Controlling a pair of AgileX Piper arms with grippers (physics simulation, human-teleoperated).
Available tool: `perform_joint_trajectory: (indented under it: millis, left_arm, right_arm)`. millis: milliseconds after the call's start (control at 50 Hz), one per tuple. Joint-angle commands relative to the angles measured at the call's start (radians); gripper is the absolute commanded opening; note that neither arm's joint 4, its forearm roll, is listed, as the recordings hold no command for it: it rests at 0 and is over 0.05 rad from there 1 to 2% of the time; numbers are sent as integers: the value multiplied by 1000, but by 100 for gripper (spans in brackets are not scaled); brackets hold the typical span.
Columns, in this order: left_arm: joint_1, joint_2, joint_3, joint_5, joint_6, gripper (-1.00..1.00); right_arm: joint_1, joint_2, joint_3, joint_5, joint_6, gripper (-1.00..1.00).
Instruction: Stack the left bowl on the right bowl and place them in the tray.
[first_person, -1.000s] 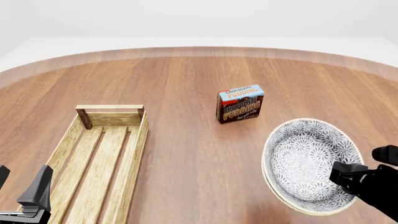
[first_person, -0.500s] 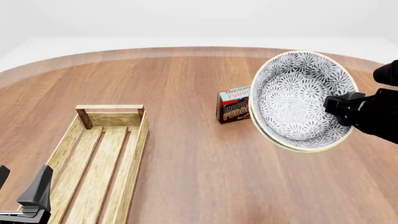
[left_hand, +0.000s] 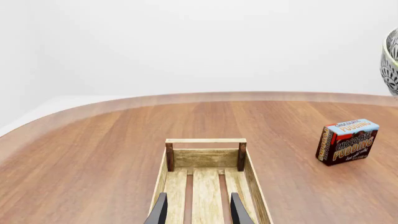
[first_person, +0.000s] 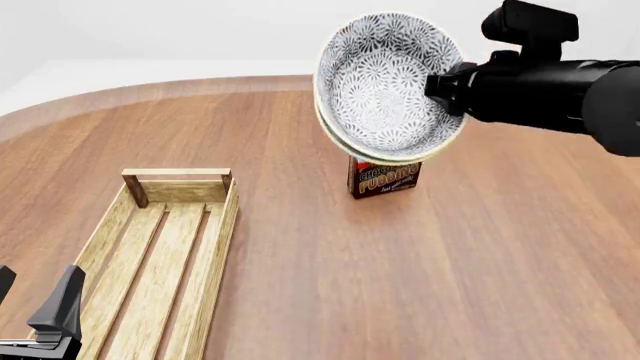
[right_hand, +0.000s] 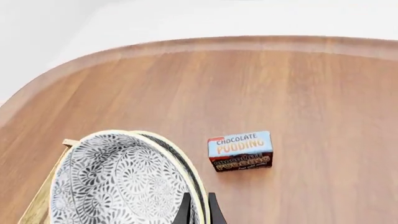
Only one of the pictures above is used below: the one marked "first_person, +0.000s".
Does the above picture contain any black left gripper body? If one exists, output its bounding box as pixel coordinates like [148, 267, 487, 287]
[0, 328, 85, 360]

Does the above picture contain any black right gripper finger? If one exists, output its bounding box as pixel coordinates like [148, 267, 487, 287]
[423, 71, 471, 118]
[446, 60, 479, 76]

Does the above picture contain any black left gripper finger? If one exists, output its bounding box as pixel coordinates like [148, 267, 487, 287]
[0, 264, 18, 307]
[26, 264, 87, 339]

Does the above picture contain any patterned black and white bowl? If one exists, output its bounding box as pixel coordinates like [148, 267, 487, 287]
[314, 100, 454, 165]
[312, 12, 470, 159]

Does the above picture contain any wooden slat tray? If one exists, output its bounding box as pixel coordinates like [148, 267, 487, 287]
[28, 168, 241, 360]

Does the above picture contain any brown chocolate pudding box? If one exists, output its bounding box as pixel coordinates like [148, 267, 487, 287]
[345, 152, 423, 201]

